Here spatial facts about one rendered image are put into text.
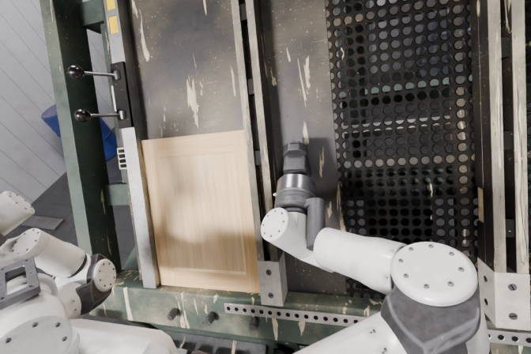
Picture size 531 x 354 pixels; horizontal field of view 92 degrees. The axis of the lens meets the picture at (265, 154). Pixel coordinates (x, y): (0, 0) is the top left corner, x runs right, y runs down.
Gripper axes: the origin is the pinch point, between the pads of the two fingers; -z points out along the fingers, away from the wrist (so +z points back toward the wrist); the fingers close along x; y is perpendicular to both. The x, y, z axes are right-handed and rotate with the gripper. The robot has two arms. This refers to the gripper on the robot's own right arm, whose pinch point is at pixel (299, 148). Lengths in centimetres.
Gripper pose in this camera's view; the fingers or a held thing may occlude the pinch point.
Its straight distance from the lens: 65.6
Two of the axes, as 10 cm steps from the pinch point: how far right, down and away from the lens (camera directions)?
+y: -9.6, 0.7, 2.8
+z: -1.3, 7.6, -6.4
